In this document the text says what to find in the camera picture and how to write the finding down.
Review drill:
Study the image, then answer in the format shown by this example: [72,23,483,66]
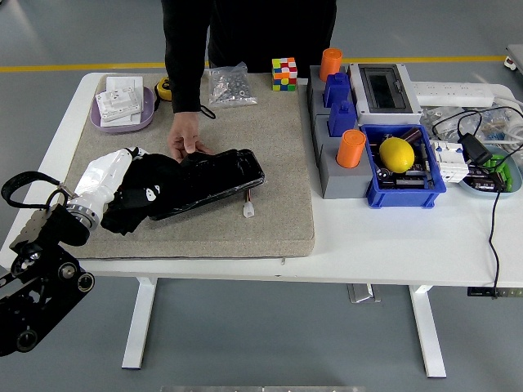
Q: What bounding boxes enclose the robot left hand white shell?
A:
[72,145,163,216]

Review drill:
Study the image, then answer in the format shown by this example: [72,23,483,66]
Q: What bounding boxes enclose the person's right hand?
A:
[167,110,214,162]

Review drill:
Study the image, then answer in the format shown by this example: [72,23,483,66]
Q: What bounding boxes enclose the black rag with red tag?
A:
[100,153,193,237]

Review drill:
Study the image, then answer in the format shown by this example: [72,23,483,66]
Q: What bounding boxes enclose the black film-wrapped panel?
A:
[146,148,266,221]

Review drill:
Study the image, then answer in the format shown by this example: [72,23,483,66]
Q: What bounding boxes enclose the black desk height controller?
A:
[467,287,523,298]

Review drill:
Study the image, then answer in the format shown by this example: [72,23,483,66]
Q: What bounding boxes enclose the purple tray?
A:
[89,85,156,135]

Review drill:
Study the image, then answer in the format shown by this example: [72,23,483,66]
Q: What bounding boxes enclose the yellow tape measure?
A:
[154,76,172,111]

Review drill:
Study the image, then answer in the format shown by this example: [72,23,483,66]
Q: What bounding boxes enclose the white flat packet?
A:
[100,110,142,128]

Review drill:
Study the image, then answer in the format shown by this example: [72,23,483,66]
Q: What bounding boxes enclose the clear bag of screws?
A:
[206,61,259,109]

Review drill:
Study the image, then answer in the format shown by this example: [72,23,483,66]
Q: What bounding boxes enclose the grey-brown mat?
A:
[64,72,316,262]

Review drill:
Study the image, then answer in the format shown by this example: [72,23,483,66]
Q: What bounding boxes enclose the colourful puzzle cube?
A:
[271,56,298,92]

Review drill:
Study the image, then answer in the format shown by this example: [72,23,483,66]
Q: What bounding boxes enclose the person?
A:
[161,0,338,78]

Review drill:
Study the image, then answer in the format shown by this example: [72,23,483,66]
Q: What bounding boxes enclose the white table leg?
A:
[121,277,159,371]
[408,284,447,379]

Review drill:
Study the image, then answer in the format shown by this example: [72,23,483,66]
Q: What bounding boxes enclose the blue block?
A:
[323,72,352,109]
[329,100,359,138]

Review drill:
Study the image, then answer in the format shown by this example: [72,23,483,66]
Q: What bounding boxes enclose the orange cylinder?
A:
[319,47,343,82]
[335,129,367,169]

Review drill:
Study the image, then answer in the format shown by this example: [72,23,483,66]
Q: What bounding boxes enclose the grey block holder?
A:
[306,64,375,200]

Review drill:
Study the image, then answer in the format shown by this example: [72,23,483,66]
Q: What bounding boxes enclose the white grey distribution box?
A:
[347,62,423,127]

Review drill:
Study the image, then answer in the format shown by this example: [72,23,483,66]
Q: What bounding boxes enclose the yellow lemon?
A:
[378,136,416,172]

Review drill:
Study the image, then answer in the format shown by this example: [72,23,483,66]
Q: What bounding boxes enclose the blue plastic bin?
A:
[360,123,447,209]

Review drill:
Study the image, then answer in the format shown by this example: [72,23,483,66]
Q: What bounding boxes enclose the brown cylindrical component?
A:
[399,127,424,145]

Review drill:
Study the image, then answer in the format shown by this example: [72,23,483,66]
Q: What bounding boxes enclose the black electronic module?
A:
[379,171,434,191]

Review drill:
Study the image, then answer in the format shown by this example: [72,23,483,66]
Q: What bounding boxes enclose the grey metal floor plate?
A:
[346,283,382,304]

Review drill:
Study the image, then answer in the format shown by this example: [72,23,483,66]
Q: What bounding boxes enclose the clear bag of parts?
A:
[420,104,512,142]

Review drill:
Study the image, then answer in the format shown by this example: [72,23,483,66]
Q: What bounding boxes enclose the white circuit breaker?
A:
[428,139,470,184]

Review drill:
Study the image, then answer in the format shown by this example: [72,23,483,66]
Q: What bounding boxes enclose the white power strip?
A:
[410,81,495,108]

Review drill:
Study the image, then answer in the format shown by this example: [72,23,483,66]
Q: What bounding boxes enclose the dark relay module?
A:
[465,165,507,193]

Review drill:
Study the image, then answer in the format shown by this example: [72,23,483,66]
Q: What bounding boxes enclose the green terminal block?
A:
[484,154,515,193]

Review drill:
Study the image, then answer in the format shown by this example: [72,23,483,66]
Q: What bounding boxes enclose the light blue dish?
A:
[458,143,523,200]

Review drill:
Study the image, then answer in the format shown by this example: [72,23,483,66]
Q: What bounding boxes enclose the white cart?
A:
[504,43,523,74]

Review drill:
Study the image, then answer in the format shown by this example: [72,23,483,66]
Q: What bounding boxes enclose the white wall socket plate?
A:
[95,88,143,120]

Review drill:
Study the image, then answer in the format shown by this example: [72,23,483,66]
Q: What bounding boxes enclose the white switch box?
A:
[105,75,145,114]

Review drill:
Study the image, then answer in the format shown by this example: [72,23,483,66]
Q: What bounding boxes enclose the black power adapter with cord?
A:
[431,105,523,300]

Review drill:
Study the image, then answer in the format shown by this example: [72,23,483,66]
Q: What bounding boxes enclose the white cable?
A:
[492,87,523,150]

